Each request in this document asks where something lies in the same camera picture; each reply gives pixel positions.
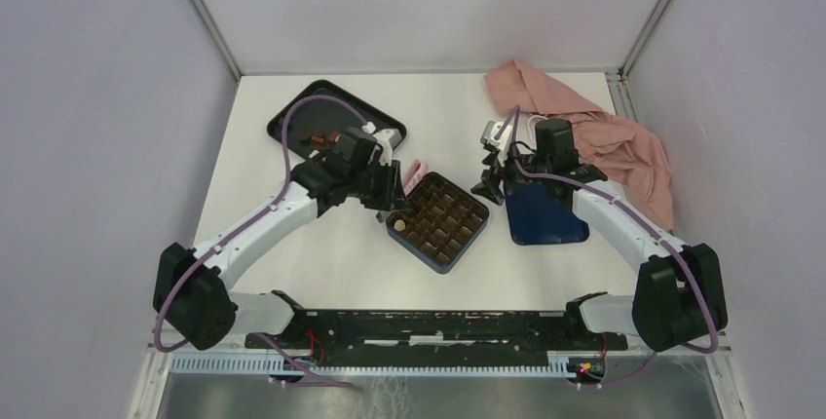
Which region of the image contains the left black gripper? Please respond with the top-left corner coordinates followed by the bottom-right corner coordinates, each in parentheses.
top-left (348, 158), bottom-right (410, 211)

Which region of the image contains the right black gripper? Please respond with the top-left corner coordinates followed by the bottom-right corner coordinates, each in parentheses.
top-left (470, 139), bottom-right (551, 207)

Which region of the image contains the blue chocolate box with insert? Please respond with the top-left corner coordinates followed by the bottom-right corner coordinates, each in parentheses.
top-left (385, 171), bottom-right (490, 275)

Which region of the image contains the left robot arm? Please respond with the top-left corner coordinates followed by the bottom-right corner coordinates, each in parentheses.
top-left (152, 125), bottom-right (409, 352)

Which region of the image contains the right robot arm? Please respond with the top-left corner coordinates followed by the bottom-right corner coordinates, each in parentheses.
top-left (471, 115), bottom-right (728, 354)

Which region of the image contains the blue box lid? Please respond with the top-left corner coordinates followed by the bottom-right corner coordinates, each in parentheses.
top-left (505, 183), bottom-right (590, 247)

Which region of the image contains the black plastic tray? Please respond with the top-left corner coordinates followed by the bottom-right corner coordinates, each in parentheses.
top-left (266, 80), bottom-right (408, 159)

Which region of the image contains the pink cloth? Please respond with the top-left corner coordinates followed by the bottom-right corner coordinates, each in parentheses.
top-left (483, 60), bottom-right (675, 231)

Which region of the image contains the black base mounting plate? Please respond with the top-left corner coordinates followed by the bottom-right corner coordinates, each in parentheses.
top-left (274, 309), bottom-right (628, 367)

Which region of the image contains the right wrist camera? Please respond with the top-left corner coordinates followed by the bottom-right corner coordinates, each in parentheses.
top-left (480, 121), bottom-right (513, 153)

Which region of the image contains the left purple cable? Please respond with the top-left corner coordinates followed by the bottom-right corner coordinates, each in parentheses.
top-left (152, 94), bottom-right (376, 388)

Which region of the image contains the white slotted cable duct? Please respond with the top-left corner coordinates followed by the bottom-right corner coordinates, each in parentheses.
top-left (169, 352), bottom-right (575, 379)

